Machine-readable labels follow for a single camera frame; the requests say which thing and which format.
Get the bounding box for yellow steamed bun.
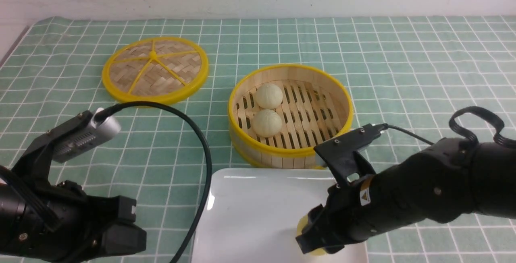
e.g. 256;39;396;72
295;215;327;256

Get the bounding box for white steamed bun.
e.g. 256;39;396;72
251;109;283;137
253;83;283;110

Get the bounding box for yellow-rimmed bamboo steamer basket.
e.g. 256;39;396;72
227;64;354;169

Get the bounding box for white square plate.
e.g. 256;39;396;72
191;168;368;263

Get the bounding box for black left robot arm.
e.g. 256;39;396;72
1;164;147;263

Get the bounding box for black right camera cable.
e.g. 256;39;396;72
379;124;436;146

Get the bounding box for green checkered tablecloth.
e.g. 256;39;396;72
0;17;516;263

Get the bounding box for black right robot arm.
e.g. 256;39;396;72
295;106;516;254

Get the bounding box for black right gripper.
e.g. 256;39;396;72
295;174;387;254

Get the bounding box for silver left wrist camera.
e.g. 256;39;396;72
53;108;121;164

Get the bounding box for black camera cable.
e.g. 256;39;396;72
379;124;436;146
106;101;213;263

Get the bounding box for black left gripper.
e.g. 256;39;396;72
12;180;147;263

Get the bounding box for black left camera cable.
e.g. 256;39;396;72
106;101;213;263

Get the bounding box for yellow-rimmed bamboo steamer lid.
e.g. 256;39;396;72
101;37;209;105

